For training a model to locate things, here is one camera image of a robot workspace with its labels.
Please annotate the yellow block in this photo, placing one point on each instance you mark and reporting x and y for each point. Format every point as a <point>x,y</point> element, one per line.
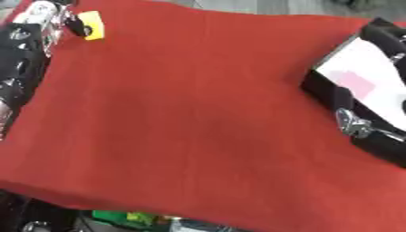
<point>95,21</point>

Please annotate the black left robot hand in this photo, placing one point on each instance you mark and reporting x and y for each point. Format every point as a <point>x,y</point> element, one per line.
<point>78,25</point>

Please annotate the black box with white inside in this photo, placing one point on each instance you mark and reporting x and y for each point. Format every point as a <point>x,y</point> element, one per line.
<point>370,60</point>

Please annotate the green object under table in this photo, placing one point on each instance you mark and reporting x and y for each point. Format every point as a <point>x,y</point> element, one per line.
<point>124,217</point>

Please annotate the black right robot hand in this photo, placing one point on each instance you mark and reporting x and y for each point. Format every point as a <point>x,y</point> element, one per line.
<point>355,124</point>

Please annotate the pink block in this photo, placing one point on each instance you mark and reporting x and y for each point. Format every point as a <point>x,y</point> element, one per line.
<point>353,82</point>

